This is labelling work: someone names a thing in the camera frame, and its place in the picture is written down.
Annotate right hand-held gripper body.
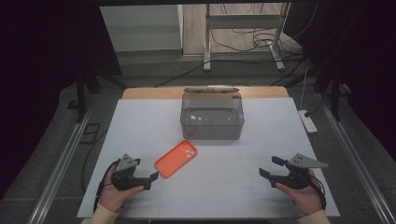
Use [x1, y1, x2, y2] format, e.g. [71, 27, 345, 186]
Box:
[268, 153, 330, 190]

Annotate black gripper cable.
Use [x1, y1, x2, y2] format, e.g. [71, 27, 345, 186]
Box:
[307, 175, 328, 211]
[92, 159, 121, 213]

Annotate transparent grey storage box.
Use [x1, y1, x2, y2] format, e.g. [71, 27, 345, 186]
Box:
[179, 86, 246, 141]

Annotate black floor cable bundle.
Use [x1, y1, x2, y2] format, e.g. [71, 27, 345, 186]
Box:
[208, 2, 312, 61]

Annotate white power cable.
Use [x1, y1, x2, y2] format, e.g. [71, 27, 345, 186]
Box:
[299, 65, 310, 112]

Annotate aluminium rail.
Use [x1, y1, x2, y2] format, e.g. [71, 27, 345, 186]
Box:
[27, 111, 92, 224]
[315, 92, 396, 224]

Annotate person's left hand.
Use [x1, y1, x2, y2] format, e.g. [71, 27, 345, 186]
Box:
[99, 167, 146, 214]

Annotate white table mat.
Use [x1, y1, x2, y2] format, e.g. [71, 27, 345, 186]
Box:
[77, 97, 341, 219]

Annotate white metal stand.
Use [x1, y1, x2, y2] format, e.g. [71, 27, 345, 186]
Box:
[203, 2, 291, 73]

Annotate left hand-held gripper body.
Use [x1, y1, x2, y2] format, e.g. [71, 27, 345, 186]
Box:
[111, 153, 151, 192]

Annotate black curtain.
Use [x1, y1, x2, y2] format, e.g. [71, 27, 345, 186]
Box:
[283, 0, 396, 162]
[0, 0, 123, 201]

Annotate black plug with cable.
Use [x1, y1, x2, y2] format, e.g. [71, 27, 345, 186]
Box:
[304, 92, 326, 119]

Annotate orange phone case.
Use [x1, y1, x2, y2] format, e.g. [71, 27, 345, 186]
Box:
[154, 139, 198, 179]

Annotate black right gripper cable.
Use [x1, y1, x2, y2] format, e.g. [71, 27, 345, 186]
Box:
[307, 175, 328, 211]

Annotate black stand leg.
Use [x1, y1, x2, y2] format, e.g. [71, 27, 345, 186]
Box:
[65, 70, 127, 123]
[313, 70, 344, 123]

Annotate white power strip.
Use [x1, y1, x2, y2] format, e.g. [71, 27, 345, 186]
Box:
[297, 109, 318, 135]

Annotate person's right hand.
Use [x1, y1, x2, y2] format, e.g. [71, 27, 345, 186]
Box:
[275, 176, 325, 217]

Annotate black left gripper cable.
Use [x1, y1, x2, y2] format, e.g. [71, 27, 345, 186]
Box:
[92, 159, 121, 213]

